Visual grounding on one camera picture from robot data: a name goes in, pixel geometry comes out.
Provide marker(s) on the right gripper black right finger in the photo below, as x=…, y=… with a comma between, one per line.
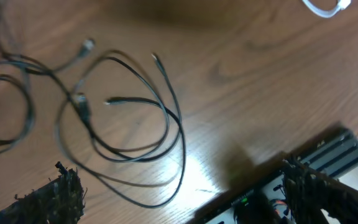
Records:
x=308, y=193

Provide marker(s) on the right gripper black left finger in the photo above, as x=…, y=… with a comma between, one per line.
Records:
x=59, y=201

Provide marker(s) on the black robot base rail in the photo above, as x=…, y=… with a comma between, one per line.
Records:
x=264, y=201

